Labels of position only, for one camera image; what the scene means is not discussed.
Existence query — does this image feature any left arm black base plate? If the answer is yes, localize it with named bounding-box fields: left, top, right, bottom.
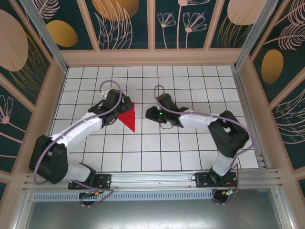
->
left=68, top=173, right=112, bottom=190

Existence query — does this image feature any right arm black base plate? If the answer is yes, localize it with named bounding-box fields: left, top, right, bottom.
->
left=194, top=172, right=239, bottom=189

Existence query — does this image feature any aluminium side rail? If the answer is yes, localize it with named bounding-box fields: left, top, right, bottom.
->
left=232, top=67, right=272, bottom=169

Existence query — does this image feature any aluminium mounting rail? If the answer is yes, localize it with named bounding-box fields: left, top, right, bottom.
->
left=22, top=168, right=283, bottom=192

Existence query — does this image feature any grey slotted cable duct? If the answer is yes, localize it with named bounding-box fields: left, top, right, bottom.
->
left=32, top=189, right=215, bottom=201

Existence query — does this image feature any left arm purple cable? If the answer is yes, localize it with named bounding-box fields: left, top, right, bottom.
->
left=33, top=80, right=124, bottom=207

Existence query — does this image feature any aluminium frame post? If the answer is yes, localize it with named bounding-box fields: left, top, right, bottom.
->
left=234, top=0, right=279, bottom=70
left=20, top=0, right=69, bottom=73

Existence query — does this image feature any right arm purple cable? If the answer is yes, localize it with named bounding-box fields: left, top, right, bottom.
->
left=153, top=84, right=255, bottom=206

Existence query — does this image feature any red cloth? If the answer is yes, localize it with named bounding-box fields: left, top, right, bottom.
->
left=118, top=102, right=136, bottom=133

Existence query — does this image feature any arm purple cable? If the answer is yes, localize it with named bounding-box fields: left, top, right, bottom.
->
left=153, top=84, right=255, bottom=206
left=33, top=80, right=124, bottom=207

